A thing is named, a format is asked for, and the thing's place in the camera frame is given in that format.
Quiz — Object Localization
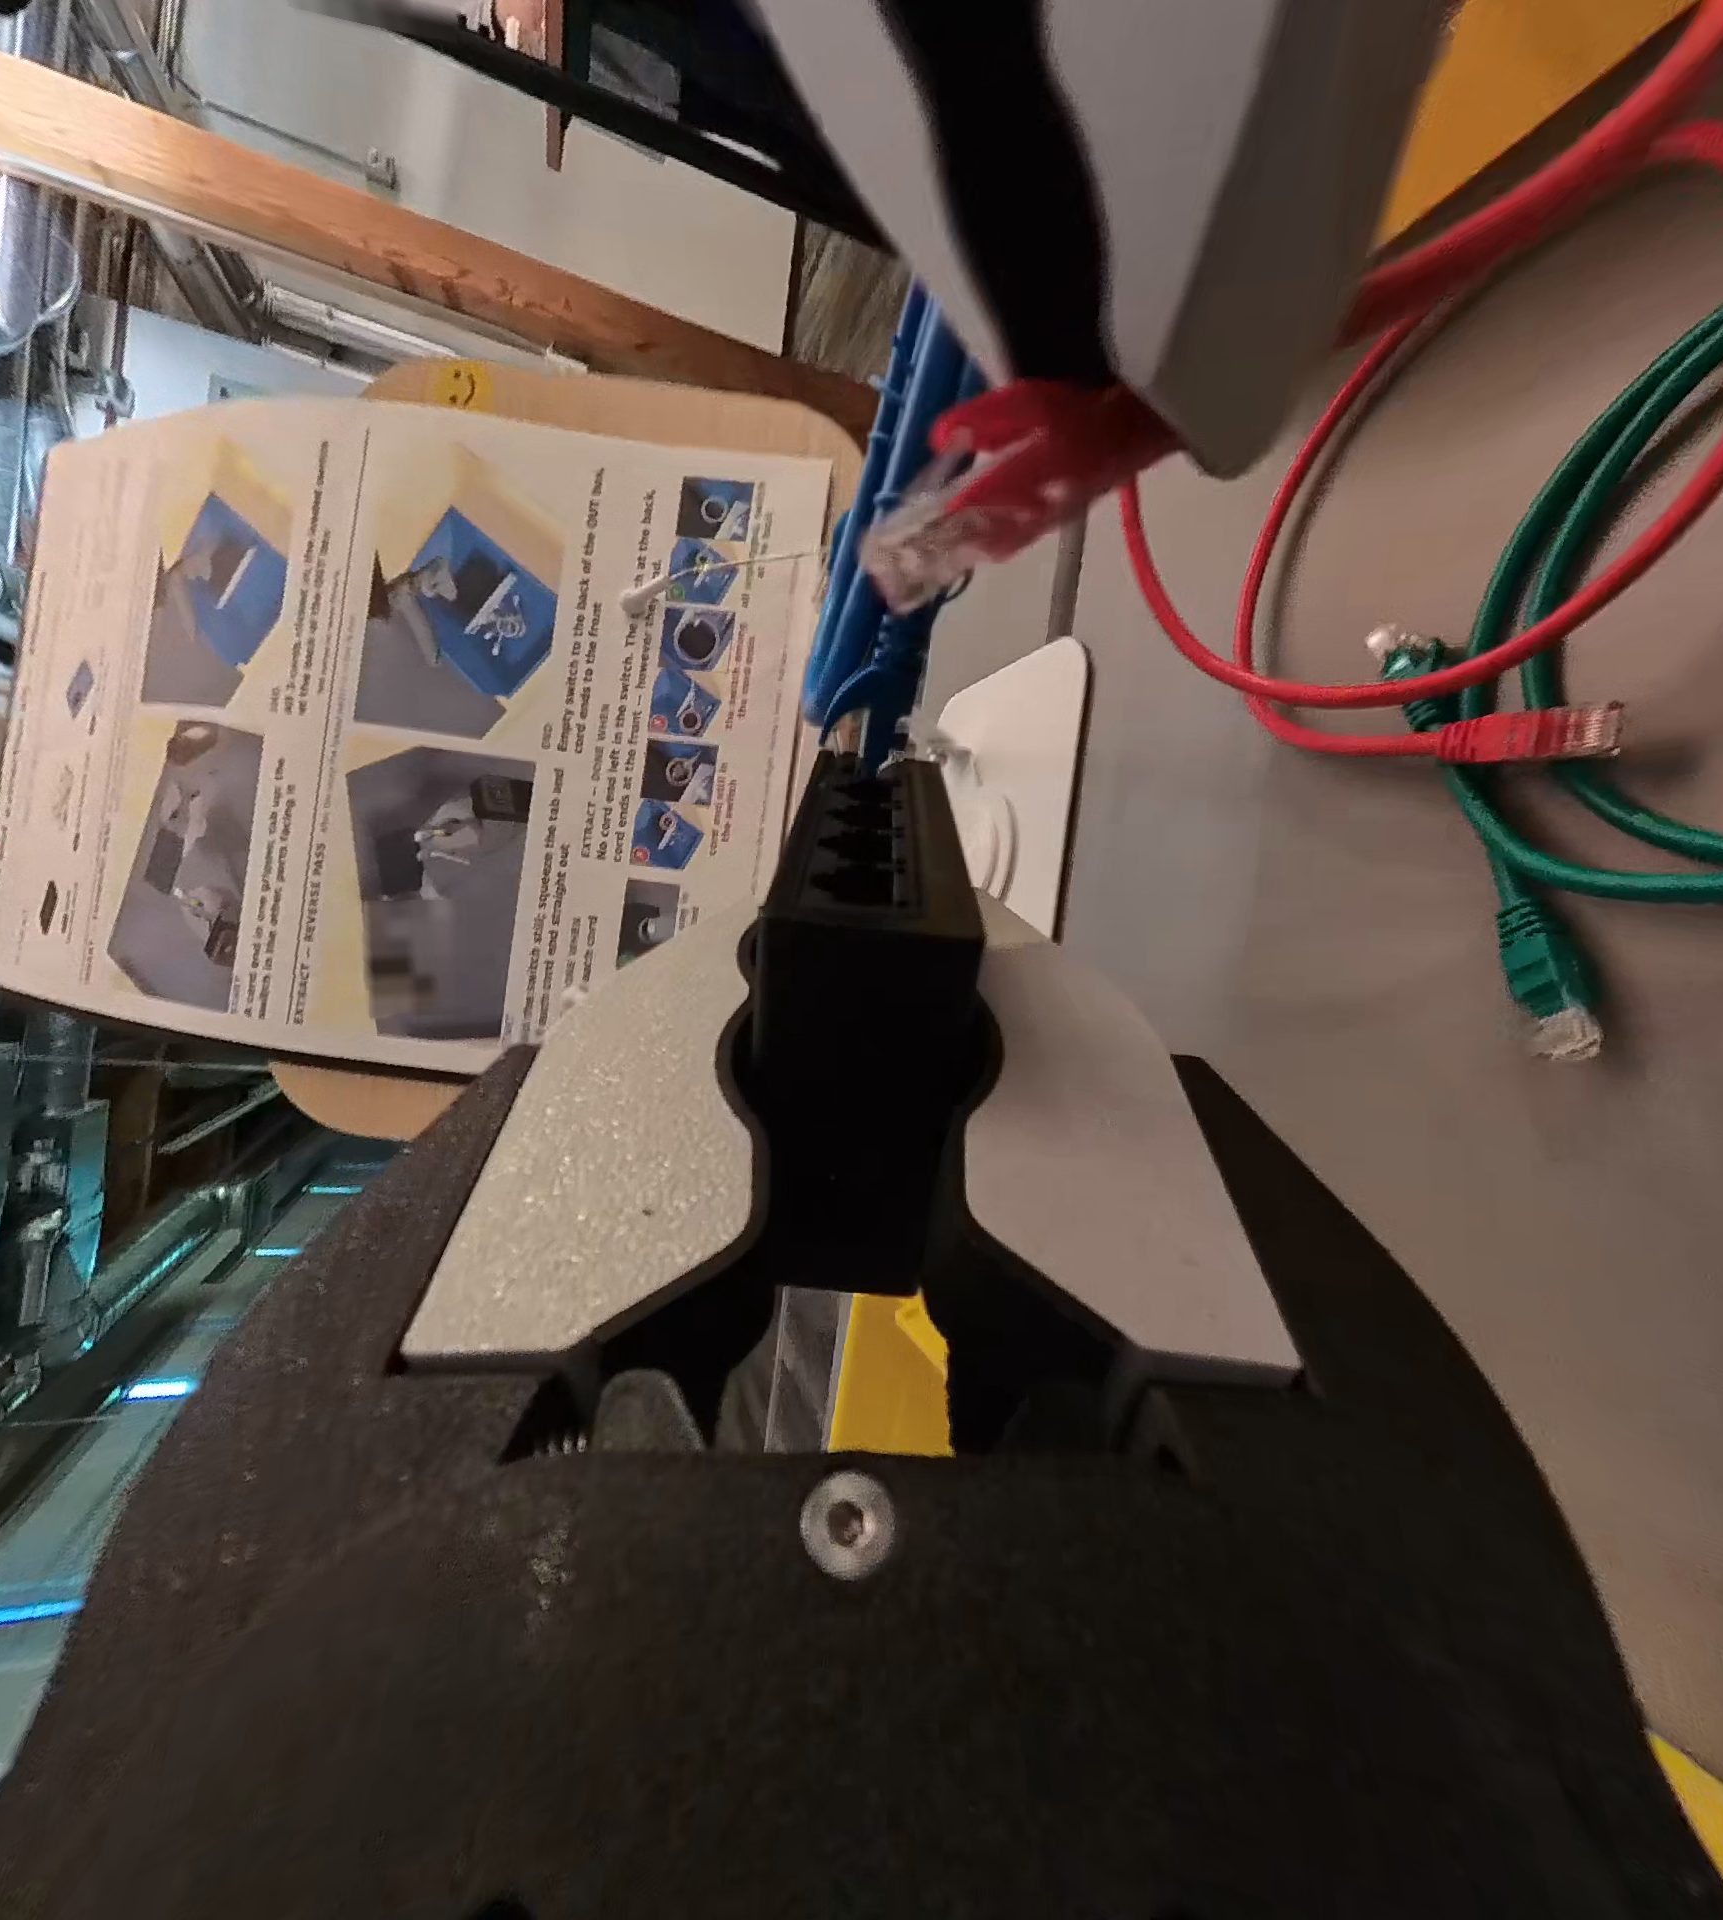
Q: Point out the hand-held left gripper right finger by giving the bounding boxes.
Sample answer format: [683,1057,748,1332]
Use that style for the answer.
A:
[925,903,1307,1452]

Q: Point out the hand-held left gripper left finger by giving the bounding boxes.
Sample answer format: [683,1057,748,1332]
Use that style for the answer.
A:
[394,916,775,1452]

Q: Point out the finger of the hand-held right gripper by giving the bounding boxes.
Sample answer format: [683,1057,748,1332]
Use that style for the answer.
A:
[985,0,1469,486]
[742,0,1088,388]

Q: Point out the black ethernet switch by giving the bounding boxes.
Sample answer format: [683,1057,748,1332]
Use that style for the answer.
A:
[753,747,990,1297]

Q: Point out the yellow bin with divider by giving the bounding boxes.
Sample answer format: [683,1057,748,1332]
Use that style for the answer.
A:
[1380,0,1700,248]

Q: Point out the blue ethernet cable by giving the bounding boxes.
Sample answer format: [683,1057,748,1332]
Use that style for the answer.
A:
[800,285,990,765]

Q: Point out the red ethernet cable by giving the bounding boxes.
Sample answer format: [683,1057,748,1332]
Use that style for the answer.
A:
[870,0,1723,765]

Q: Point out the yellow plastic bin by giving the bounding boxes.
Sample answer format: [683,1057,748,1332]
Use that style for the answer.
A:
[830,1294,1723,1920]

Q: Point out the white stand base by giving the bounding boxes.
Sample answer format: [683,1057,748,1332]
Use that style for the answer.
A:
[921,641,1092,946]

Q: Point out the wooden beam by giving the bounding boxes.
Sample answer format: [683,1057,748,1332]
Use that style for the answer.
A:
[0,20,884,445]

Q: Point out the printed instruction sheet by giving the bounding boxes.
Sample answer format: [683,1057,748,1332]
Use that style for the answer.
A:
[0,391,838,1073]

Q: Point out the green ethernet cable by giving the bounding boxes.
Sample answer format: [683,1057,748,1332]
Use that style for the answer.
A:
[1362,270,1723,1063]

